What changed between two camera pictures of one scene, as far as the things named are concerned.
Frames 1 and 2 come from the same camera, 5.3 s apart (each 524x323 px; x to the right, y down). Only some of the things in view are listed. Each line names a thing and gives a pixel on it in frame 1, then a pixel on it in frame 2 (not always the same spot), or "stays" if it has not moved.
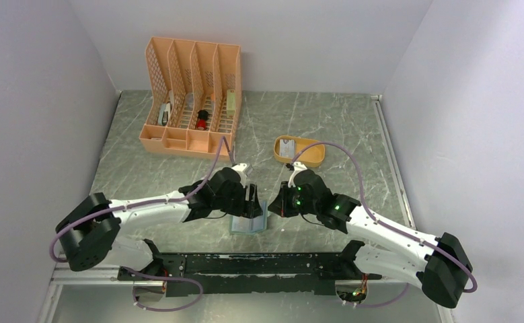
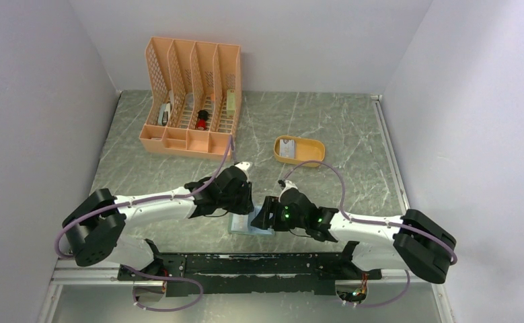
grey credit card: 288,149 stays
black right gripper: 280,204 -> 271,205
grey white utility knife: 164,114 stays
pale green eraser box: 231,103 stays
